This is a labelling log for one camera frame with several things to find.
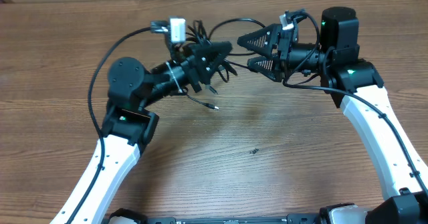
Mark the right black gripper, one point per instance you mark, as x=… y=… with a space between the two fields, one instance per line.
x=283 y=51

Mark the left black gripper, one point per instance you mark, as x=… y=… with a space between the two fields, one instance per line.
x=192 y=60

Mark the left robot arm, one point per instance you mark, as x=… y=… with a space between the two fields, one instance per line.
x=128 y=127

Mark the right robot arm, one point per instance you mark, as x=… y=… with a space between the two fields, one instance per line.
x=358 y=90

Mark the small black debris piece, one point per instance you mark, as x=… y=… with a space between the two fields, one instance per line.
x=254 y=151

